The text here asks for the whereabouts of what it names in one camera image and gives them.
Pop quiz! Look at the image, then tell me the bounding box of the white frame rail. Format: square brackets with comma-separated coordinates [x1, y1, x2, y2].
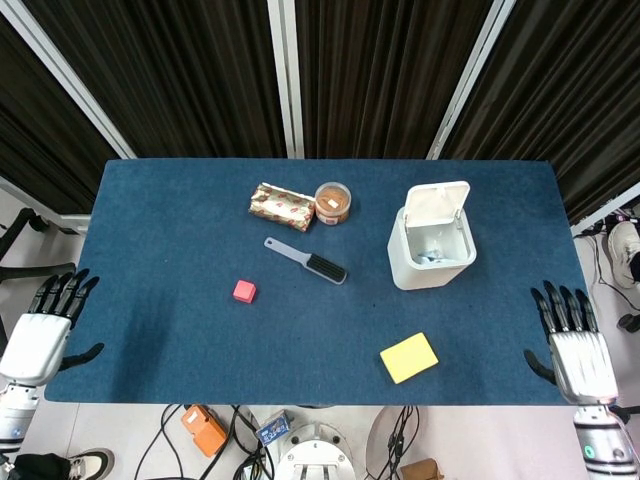
[0, 174, 92, 237]
[569, 179, 640, 237]

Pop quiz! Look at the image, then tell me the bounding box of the white black sneaker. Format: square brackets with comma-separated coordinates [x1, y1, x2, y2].
[67, 447, 117, 480]

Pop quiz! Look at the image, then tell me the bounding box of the orange box device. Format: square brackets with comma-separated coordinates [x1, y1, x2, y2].
[179, 404, 229, 459]

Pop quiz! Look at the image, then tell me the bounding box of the black pleated curtain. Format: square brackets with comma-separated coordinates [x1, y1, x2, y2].
[22, 0, 287, 160]
[442, 0, 640, 226]
[0, 14, 119, 216]
[294, 0, 495, 160]

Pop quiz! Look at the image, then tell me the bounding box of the white blue wet wipe packet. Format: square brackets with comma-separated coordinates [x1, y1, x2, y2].
[414, 243, 452, 265]

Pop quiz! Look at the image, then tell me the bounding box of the white frame post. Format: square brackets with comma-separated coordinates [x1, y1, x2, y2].
[0, 0, 138, 161]
[266, 0, 306, 160]
[425, 0, 517, 162]

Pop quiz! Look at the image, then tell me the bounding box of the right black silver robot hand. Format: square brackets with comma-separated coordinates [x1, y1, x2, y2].
[523, 280, 620, 407]

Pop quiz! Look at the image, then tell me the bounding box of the black chair frame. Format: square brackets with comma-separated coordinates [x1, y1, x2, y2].
[0, 207, 77, 287]

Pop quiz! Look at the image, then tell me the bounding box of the clear jar with brown contents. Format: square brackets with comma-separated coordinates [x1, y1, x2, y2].
[313, 181, 353, 228]

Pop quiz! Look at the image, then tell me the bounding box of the grey brush with black bristles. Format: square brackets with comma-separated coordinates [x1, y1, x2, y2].
[263, 236, 349, 286]

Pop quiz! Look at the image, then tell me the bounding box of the brown cardboard box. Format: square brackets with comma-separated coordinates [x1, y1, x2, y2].
[399, 457, 446, 480]

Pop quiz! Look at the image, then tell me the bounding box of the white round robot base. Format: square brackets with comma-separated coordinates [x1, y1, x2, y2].
[274, 421, 358, 480]

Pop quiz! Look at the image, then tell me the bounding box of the blue circuit board box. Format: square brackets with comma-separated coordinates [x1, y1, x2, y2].
[255, 409, 293, 448]

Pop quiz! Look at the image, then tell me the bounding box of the white trash bin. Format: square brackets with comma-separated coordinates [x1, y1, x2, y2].
[386, 180, 478, 293]

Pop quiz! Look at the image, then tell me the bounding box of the black trouser leg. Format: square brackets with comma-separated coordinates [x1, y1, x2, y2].
[8, 452, 75, 480]

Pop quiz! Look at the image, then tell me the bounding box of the gold red snack wrapper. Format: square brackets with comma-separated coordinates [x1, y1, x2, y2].
[247, 182, 317, 235]

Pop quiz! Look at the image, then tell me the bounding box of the black floor cable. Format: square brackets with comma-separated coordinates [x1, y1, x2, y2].
[134, 404, 189, 480]

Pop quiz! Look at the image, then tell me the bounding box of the grey round disc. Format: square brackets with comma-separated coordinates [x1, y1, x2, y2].
[364, 405, 422, 480]

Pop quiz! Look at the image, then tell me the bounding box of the blue felt table mat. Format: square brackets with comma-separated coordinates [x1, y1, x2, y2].
[43, 158, 617, 407]

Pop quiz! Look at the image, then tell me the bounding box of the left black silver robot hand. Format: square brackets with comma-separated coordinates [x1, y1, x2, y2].
[0, 268, 106, 387]

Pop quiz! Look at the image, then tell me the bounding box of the yellow sponge block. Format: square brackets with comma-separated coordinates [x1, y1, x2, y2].
[379, 331, 440, 386]

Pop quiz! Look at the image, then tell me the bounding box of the red cube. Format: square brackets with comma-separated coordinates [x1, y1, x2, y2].
[232, 279, 258, 305]

